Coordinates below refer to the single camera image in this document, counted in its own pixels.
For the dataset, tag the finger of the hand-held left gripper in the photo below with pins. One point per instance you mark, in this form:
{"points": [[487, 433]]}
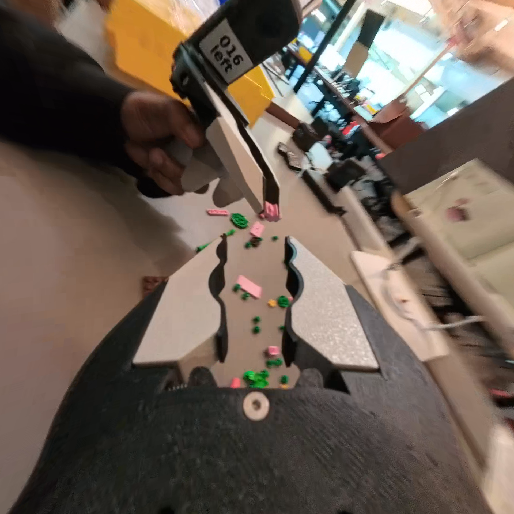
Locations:
{"points": [[257, 154], [237, 160]]}

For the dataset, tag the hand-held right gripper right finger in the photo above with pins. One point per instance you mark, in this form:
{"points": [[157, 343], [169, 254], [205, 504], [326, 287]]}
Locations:
{"points": [[333, 321]]}

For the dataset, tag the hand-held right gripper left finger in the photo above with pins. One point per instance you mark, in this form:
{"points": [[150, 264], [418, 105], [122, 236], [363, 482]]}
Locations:
{"points": [[180, 321]]}

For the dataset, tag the brown square plate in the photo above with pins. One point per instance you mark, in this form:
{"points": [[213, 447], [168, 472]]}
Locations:
{"points": [[154, 286]]}

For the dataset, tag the person's left forearm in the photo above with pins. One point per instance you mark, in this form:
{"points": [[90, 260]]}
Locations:
{"points": [[60, 88]]}

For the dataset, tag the person's left hand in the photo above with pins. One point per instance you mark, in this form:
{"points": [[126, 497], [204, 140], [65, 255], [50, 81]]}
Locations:
{"points": [[156, 120]]}

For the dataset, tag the black flat cards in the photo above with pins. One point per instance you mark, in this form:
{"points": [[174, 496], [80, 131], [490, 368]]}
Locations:
{"points": [[290, 156]]}

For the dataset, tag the green round flower plate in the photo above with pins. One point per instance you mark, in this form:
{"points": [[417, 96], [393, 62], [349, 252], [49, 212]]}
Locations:
{"points": [[283, 302]]}

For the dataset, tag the thin pink tile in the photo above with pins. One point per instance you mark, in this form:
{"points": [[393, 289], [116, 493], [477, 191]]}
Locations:
{"points": [[217, 212]]}

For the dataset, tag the green web piece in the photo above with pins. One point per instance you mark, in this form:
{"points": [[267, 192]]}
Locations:
{"points": [[239, 221]]}

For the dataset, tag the pink face tile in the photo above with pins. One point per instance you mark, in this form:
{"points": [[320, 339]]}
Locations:
{"points": [[257, 229]]}

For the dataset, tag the black flat box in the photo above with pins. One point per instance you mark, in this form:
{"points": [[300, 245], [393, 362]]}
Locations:
{"points": [[321, 192]]}

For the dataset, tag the white book stand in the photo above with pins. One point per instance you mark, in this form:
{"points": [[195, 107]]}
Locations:
{"points": [[401, 289]]}

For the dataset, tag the scattered small green clips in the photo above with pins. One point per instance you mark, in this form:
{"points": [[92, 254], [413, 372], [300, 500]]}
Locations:
{"points": [[256, 319]]}

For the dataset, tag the large pink smooth tile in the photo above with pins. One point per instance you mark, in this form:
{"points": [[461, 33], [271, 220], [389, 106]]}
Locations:
{"points": [[249, 287]]}

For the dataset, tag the black pole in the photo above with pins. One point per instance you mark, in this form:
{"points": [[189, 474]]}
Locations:
{"points": [[325, 44]]}

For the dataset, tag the green stick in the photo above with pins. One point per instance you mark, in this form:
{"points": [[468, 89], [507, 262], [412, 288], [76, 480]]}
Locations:
{"points": [[215, 241]]}

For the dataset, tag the brown round plate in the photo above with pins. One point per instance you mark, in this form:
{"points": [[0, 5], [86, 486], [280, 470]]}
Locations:
{"points": [[254, 242]]}

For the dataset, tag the green spiky leaf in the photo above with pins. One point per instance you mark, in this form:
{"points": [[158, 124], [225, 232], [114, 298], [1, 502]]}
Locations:
{"points": [[251, 377]]}

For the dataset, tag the black upright device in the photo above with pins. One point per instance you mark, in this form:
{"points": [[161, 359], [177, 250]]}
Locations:
{"points": [[347, 174]]}

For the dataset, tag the yellow plastic bin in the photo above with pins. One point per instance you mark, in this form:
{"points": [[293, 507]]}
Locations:
{"points": [[140, 40]]}

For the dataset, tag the open instruction booklet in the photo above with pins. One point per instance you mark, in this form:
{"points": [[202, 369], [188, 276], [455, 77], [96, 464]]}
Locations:
{"points": [[461, 208]]}

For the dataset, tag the black divider panel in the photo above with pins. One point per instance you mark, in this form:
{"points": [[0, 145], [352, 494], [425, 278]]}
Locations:
{"points": [[461, 132]]}

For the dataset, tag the black camera case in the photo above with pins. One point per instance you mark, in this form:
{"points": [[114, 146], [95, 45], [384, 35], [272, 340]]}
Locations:
{"points": [[306, 136]]}

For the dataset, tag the pink bracket piece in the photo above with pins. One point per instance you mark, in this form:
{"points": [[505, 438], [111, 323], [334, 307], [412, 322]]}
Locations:
{"points": [[273, 351]]}

